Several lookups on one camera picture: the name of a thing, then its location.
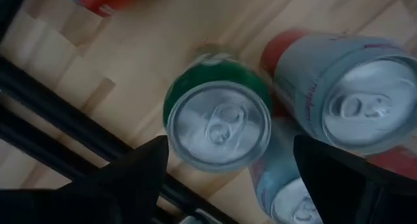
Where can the green Sprite can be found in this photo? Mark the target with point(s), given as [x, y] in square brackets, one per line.
[218, 126]

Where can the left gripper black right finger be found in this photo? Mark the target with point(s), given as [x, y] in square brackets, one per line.
[358, 201]

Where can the white red Spindrift can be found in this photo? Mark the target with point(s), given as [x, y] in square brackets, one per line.
[368, 103]
[277, 172]

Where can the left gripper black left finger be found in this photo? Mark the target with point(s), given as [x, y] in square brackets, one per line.
[97, 204]

